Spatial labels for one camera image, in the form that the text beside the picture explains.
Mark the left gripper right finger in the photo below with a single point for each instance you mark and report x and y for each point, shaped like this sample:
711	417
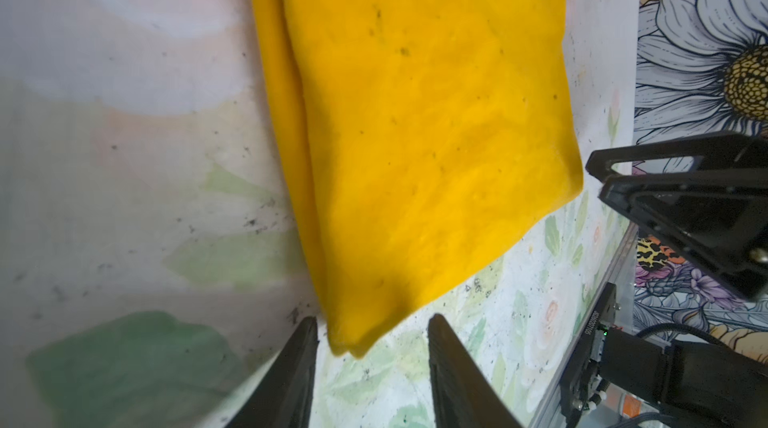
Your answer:
462	397

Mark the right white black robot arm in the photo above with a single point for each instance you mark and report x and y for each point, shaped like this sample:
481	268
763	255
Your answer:
690	378

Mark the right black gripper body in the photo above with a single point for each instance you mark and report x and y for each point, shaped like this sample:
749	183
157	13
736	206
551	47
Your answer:
714	214

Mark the yellow t-shirt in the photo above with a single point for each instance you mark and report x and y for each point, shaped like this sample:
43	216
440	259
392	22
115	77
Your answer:
419	141

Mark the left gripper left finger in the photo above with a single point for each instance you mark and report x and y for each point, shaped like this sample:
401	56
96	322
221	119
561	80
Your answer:
283	398

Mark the aluminium front rail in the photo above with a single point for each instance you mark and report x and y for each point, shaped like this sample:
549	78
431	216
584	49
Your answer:
578	397

